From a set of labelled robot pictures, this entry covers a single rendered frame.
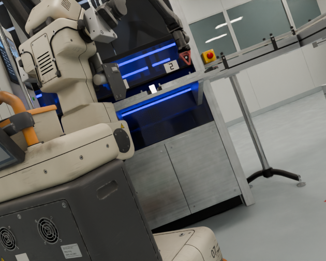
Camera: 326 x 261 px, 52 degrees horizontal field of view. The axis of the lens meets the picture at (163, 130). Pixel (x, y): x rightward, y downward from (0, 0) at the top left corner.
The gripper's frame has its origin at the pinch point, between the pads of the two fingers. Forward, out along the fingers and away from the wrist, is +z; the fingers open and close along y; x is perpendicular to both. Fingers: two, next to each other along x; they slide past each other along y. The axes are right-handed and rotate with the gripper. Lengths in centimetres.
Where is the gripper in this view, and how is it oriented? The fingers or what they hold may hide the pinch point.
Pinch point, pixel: (188, 63)
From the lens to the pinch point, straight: 190.3
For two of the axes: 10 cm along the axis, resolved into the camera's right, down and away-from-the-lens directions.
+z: 3.5, 9.3, -1.4
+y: 0.2, 1.4, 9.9
